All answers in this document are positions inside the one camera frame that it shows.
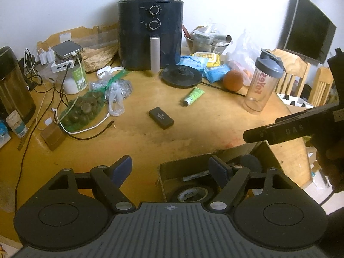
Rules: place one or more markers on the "small black rectangular box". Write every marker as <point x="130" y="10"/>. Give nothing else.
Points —
<point x="161" y="118"/>

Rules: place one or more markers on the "white power strip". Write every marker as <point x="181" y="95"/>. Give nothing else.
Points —
<point x="61" y="67"/>

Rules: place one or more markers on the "wooden slatted chair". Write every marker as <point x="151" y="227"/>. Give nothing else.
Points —
<point x="322" y="86"/>
<point x="293" y="64"/>

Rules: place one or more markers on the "clear plastic bag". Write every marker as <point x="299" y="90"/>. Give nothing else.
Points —
<point x="115" y="99"/>

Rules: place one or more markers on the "person's right hand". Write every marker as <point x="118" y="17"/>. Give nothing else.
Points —
<point x="332" y="164"/>

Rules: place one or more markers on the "yellow wipes packet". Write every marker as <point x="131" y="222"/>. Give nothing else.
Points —
<point x="209" y="57"/>

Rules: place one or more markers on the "green tube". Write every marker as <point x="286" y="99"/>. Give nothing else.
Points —
<point x="194" y="95"/>

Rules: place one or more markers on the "white plug charger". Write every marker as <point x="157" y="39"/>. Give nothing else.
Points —
<point x="43" y="57"/>
<point x="50" y="55"/>

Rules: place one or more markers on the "blue white packet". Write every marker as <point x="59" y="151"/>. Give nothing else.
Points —
<point x="4" y="137"/>

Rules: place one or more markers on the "metal bowl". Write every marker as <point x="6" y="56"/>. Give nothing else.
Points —
<point x="215" y="49"/>

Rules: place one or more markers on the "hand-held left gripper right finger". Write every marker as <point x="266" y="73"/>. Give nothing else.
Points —
<point x="216" y="172"/>

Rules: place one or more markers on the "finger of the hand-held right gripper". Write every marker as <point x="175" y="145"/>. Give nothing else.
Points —
<point x="303" y="117"/>
<point x="258" y="135"/>

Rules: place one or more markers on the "black round lid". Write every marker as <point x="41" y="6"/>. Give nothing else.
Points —
<point x="174" y="78"/>

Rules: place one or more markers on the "black tape roll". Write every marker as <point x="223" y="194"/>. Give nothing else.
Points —
<point x="174" y="193"/>

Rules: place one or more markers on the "white paper packet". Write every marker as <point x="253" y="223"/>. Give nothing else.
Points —
<point x="201" y="36"/>

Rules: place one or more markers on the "black plug charger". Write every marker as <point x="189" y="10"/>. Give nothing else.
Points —
<point x="29" y="57"/>

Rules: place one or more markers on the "grey power bank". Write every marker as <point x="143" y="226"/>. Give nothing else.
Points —
<point x="67" y="49"/>

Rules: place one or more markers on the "white plastic bag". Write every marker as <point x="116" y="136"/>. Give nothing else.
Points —
<point x="242" y="51"/>

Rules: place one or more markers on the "silver foil roll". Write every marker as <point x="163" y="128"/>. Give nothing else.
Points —
<point x="223" y="38"/>

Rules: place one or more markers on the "cardboard box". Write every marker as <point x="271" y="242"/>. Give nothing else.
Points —
<point x="188" y="166"/>

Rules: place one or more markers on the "black round container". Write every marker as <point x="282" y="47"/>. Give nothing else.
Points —
<point x="251" y="162"/>

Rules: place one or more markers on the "thin black rod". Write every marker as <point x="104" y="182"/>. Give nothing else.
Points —
<point x="228" y="91"/>

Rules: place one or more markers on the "white green pill bottle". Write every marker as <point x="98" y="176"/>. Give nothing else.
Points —
<point x="16" y="123"/>

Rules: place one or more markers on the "brown wooden box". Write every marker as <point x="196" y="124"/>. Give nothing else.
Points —
<point x="53" y="138"/>

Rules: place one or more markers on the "black flat screen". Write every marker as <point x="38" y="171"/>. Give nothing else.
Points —
<point x="309" y="29"/>

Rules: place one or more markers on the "green net bag of chestnuts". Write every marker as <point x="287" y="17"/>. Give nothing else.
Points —
<point x="83" y="110"/>

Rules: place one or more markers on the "wooden chair with white label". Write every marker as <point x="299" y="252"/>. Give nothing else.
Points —
<point x="80" y="32"/>

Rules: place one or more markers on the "clear shaker bottle grey lid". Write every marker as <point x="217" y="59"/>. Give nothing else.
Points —
<point x="259" y="91"/>

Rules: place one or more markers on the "white cup green label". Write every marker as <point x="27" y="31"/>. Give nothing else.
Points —
<point x="72" y="86"/>

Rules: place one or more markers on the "silver foil stick packet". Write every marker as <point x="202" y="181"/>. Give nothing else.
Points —
<point x="196" y="176"/>

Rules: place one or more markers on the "orange fruit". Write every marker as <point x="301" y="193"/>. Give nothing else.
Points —
<point x="233" y="80"/>

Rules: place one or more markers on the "dark blue air fryer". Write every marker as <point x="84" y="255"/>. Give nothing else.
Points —
<point x="134" y="45"/>

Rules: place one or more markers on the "steel electric kettle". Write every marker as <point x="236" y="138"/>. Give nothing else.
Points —
<point x="13" y="91"/>

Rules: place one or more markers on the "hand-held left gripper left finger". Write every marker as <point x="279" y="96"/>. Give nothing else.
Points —
<point x="122" y="170"/>

